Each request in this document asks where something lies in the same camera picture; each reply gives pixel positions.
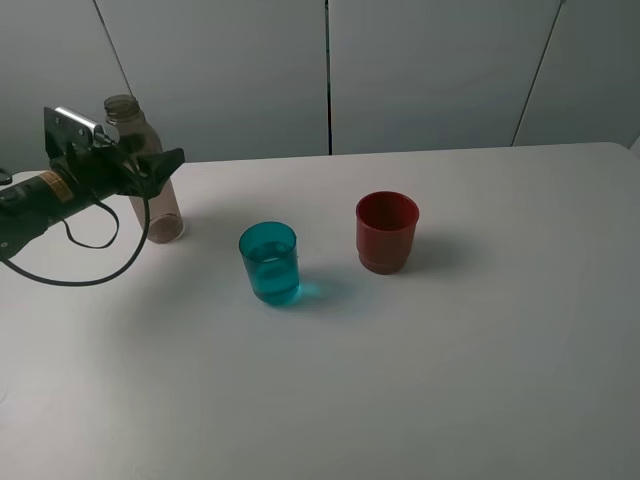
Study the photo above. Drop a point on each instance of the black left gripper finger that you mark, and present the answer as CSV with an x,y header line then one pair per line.
x,y
161,166
144,187

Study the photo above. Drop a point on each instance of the brown translucent plastic bottle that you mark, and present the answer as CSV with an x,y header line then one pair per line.
x,y
138,138

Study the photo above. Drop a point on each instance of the teal translucent plastic cup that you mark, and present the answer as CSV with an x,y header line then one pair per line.
x,y
269,253

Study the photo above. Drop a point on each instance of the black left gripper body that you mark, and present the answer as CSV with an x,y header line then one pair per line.
x,y
99,172

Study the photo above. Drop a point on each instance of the red plastic cup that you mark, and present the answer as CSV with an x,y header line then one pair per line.
x,y
385,227

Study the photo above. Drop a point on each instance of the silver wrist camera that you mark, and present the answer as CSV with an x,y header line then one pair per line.
x,y
64,127

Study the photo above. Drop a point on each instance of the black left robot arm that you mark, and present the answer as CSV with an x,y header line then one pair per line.
x,y
30,207

